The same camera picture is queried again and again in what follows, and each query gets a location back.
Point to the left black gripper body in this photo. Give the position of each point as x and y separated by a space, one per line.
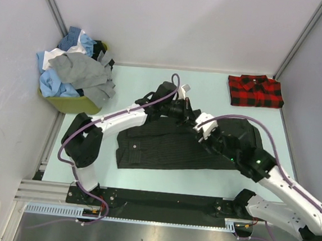
179 111

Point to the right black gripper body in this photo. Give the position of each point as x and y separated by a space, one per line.
215 142

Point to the dark pinstriped long sleeve shirt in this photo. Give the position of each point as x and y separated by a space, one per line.
164 145

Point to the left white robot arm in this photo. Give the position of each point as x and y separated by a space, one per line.
82 141

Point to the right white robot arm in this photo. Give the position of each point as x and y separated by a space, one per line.
301 215

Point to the red black plaid folded shirt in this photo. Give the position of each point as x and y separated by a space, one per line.
255 91

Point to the grey shirt in basket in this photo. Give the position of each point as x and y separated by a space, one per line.
93 77

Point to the green laundry basket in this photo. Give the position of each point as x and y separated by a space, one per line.
72 105

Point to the black garment in basket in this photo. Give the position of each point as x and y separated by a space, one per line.
99 50

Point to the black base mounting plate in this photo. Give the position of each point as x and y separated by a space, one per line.
167 208

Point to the white shirt in basket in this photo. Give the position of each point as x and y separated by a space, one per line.
45 65

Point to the blue checked shirt in basket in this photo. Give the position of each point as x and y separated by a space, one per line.
70 40

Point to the light blue shirt in basket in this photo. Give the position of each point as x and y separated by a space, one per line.
50 83

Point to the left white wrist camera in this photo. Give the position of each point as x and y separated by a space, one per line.
182 91

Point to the white slotted cable duct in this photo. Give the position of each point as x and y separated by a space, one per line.
81 213

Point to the right aluminium corner post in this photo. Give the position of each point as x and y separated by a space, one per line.
316 16

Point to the aluminium corner post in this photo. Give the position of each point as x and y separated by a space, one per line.
56 13
316 16

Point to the aluminium frame rail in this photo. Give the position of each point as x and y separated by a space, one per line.
42 192

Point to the left aluminium corner post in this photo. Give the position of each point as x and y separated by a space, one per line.
56 13

